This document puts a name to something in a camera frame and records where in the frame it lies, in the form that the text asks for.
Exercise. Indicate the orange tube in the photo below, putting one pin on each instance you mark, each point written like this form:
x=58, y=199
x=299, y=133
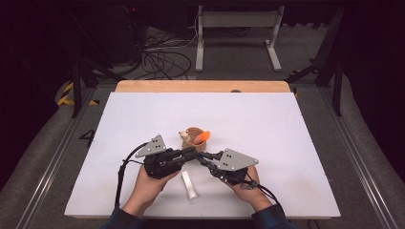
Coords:
x=201, y=137

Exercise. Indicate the person's right hand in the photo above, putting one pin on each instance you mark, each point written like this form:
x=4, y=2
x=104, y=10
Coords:
x=251, y=194

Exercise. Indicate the black computer tower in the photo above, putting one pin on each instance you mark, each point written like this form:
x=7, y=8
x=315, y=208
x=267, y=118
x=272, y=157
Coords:
x=127, y=38

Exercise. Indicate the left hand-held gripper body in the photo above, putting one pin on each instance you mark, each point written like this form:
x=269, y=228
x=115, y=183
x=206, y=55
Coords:
x=159, y=165

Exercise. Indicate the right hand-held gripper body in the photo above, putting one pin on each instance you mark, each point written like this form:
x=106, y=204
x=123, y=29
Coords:
x=235, y=160

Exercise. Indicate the small beige toy figure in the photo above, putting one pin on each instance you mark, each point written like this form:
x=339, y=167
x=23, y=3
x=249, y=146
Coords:
x=184, y=135

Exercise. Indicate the metal floor rail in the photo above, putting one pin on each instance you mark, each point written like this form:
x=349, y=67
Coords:
x=356, y=159
x=54, y=165

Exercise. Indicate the white table board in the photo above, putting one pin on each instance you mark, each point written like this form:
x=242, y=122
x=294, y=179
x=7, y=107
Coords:
x=254, y=120

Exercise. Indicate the black metal stand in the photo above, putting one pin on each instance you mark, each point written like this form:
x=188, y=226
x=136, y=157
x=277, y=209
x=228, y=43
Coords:
x=336, y=92
x=76, y=89

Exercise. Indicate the person's left hand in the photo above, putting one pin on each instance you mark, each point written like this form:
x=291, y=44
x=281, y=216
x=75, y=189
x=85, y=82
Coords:
x=149, y=191

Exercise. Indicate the white tube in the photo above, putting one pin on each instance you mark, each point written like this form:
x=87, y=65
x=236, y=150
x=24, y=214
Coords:
x=189, y=185

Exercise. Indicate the white metal stand frame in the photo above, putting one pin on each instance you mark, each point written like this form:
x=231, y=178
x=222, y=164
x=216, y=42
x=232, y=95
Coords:
x=238, y=19

